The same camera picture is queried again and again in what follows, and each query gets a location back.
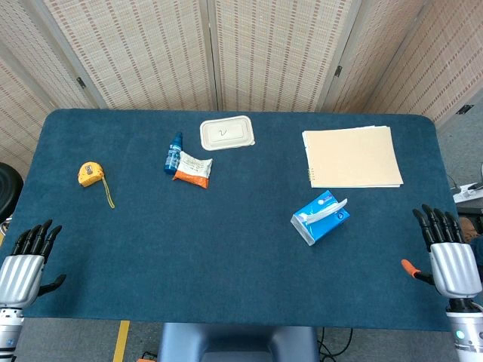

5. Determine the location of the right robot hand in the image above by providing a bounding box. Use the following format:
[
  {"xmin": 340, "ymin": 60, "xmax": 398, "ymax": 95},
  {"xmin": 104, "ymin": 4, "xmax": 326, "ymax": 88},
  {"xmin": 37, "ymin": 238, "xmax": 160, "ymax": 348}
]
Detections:
[{"xmin": 401, "ymin": 204, "xmax": 483, "ymax": 300}]

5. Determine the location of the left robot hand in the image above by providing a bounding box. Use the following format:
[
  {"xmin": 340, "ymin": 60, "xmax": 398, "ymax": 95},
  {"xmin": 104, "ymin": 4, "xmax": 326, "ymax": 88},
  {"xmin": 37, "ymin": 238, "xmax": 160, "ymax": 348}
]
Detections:
[{"xmin": 0, "ymin": 219, "xmax": 67, "ymax": 309}]

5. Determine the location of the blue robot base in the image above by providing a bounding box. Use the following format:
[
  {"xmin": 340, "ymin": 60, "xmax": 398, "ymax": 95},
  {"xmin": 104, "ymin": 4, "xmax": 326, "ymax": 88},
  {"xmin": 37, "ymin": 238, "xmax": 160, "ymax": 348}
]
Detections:
[{"xmin": 156, "ymin": 323, "xmax": 321, "ymax": 362}]

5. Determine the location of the blue tissue pack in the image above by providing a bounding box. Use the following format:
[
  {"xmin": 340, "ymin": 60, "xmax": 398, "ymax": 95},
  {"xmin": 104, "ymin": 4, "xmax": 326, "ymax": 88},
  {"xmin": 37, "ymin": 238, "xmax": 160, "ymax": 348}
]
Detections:
[{"xmin": 290, "ymin": 189, "xmax": 351, "ymax": 247}]

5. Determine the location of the white power strip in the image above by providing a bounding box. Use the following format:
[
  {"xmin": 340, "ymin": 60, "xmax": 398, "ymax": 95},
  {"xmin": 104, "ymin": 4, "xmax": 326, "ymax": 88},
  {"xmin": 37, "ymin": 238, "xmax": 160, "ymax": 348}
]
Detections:
[{"xmin": 451, "ymin": 181, "xmax": 483, "ymax": 204}]

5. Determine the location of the black round stool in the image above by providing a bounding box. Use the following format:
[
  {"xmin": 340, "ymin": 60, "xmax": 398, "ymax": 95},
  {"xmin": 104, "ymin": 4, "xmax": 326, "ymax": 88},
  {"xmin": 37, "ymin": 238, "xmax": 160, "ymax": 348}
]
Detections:
[{"xmin": 0, "ymin": 161, "xmax": 24, "ymax": 222}]

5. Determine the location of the yellow tape measure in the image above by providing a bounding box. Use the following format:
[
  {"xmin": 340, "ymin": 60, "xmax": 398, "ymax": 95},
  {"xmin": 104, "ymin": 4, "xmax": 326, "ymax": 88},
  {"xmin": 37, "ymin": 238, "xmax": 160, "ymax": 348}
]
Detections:
[{"xmin": 78, "ymin": 161, "xmax": 115, "ymax": 210}]

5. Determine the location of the yellow floor tape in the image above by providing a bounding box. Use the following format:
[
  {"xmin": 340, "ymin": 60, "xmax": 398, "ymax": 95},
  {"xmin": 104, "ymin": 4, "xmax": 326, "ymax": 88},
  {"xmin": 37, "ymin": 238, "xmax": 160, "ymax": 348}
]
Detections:
[{"xmin": 112, "ymin": 320, "xmax": 131, "ymax": 362}]

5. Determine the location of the beige paper folder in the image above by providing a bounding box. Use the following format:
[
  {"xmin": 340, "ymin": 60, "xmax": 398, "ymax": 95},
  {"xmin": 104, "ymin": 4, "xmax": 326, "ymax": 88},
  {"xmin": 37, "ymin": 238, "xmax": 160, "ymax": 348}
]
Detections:
[{"xmin": 301, "ymin": 125, "xmax": 405, "ymax": 189}]

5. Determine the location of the small blue bottle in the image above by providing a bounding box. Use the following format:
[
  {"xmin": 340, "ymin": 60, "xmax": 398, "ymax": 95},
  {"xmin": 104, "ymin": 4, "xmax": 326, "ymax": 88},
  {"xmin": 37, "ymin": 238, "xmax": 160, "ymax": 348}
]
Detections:
[{"xmin": 163, "ymin": 131, "xmax": 184, "ymax": 175}]

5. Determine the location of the white and orange snack packet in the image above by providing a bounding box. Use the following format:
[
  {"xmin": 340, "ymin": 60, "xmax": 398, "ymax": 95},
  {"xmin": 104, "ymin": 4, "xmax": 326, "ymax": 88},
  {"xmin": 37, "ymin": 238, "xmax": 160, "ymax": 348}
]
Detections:
[{"xmin": 172, "ymin": 151, "xmax": 214, "ymax": 189}]

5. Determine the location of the blue table cloth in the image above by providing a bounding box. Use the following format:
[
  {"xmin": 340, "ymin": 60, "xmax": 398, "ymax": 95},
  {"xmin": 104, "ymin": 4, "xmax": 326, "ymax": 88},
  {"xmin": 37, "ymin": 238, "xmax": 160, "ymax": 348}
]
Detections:
[{"xmin": 7, "ymin": 108, "xmax": 460, "ymax": 333}]

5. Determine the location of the white lidded food container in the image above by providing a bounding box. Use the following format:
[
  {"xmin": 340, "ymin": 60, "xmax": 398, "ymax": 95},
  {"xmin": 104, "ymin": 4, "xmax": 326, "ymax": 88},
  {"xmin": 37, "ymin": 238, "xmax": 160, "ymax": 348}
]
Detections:
[{"xmin": 199, "ymin": 115, "xmax": 257, "ymax": 152}]

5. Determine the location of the bamboo folding screen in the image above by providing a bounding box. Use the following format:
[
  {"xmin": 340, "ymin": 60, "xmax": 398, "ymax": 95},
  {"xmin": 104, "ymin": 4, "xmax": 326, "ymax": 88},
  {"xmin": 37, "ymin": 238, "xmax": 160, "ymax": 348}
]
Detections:
[{"xmin": 0, "ymin": 0, "xmax": 483, "ymax": 180}]

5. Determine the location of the black floor cable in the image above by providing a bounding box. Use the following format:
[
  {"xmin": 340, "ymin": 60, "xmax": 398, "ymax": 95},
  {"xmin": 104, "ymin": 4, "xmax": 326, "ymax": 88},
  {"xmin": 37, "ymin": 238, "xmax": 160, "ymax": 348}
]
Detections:
[{"xmin": 316, "ymin": 327, "xmax": 354, "ymax": 362}]

